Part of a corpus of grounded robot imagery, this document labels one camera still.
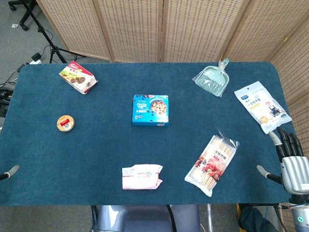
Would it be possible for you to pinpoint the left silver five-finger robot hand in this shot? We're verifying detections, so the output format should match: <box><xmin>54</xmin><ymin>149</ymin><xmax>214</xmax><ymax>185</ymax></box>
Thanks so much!
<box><xmin>0</xmin><ymin>165</ymin><xmax>20</xmax><ymax>182</ymax></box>

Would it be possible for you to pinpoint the white disposable gloves bag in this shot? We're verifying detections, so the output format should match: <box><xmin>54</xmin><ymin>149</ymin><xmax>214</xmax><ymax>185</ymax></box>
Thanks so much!
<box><xmin>234</xmin><ymin>81</ymin><xmax>293</xmax><ymax>135</ymax></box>

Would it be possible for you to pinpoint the white power strip with adapter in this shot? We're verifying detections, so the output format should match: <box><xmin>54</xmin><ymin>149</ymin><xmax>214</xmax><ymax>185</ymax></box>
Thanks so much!
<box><xmin>25</xmin><ymin>52</ymin><xmax>43</xmax><ymax>65</ymax></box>

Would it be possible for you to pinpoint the grey-blue robot torso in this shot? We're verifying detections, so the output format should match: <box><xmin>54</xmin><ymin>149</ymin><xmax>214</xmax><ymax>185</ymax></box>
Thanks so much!
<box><xmin>91</xmin><ymin>204</ymin><xmax>201</xmax><ymax>232</ymax></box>

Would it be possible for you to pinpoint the black office chair base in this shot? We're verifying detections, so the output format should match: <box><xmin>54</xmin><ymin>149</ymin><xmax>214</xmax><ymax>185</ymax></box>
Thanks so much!
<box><xmin>8</xmin><ymin>0</ymin><xmax>37</xmax><ymax>31</ymax></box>

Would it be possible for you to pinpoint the chocolate wafer snack bag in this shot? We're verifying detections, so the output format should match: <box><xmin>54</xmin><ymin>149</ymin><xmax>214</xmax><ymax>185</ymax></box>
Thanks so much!
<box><xmin>59</xmin><ymin>60</ymin><xmax>98</xmax><ymax>95</ymax></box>

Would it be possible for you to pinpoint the silver metal pole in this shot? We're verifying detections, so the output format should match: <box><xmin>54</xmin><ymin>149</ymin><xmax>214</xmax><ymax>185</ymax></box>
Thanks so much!
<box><xmin>206</xmin><ymin>204</ymin><xmax>215</xmax><ymax>232</ymax></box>

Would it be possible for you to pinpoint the pink tissue pack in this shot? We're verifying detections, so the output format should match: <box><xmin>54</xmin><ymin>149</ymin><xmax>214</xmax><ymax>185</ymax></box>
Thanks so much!
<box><xmin>121</xmin><ymin>164</ymin><xmax>164</xmax><ymax>190</ymax></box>

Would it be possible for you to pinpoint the dark blue table cloth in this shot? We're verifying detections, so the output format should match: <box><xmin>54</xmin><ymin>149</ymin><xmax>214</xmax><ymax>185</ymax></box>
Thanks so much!
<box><xmin>0</xmin><ymin>61</ymin><xmax>296</xmax><ymax>207</ymax></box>

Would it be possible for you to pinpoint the black floor cables bundle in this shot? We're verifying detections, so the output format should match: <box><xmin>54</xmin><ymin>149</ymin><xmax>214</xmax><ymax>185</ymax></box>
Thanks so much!
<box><xmin>0</xmin><ymin>63</ymin><xmax>26</xmax><ymax>118</ymax></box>

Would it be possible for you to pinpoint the black tripod stand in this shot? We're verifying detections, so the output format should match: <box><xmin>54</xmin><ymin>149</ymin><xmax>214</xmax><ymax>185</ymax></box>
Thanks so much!
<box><xmin>20</xmin><ymin>0</ymin><xmax>86</xmax><ymax>64</ymax></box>

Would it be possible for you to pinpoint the blue cookie box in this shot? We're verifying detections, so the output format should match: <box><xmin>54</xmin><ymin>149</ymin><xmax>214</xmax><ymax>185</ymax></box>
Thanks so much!
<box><xmin>131</xmin><ymin>94</ymin><xmax>169</xmax><ymax>127</ymax></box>

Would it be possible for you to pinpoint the teal dustpan with brush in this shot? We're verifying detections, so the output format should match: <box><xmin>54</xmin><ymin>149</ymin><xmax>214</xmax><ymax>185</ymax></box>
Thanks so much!
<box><xmin>192</xmin><ymin>58</ymin><xmax>230</xmax><ymax>98</ymax></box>

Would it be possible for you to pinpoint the round orange tin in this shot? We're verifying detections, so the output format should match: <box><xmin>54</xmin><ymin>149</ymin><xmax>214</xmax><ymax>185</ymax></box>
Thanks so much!
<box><xmin>56</xmin><ymin>115</ymin><xmax>75</xmax><ymax>133</ymax></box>

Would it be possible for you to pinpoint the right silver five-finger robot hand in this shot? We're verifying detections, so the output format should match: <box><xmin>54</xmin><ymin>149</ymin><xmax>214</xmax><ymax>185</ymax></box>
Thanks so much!
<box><xmin>256</xmin><ymin>127</ymin><xmax>309</xmax><ymax>195</ymax></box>

